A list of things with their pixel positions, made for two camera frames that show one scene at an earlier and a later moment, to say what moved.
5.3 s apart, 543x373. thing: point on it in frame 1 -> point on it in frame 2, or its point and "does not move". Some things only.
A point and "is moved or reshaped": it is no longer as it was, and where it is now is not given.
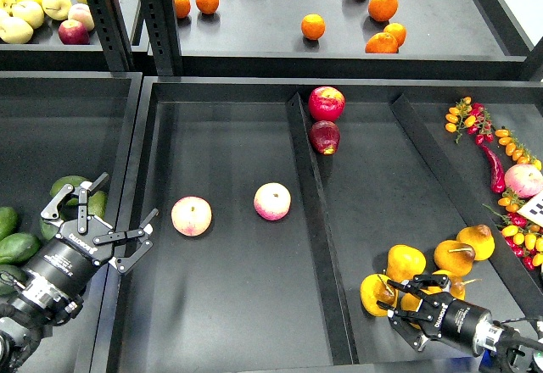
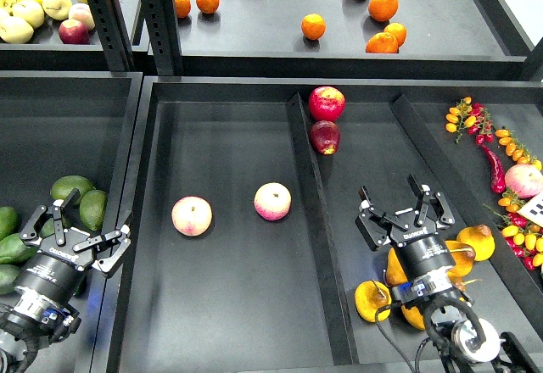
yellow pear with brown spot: [375, 287] is moved or reshaped
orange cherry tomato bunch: [473, 117] does not move
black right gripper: [428, 311] -> [424, 253]
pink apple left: [192, 216] does not move
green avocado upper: [73, 180] does not move
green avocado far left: [8, 220] does not move
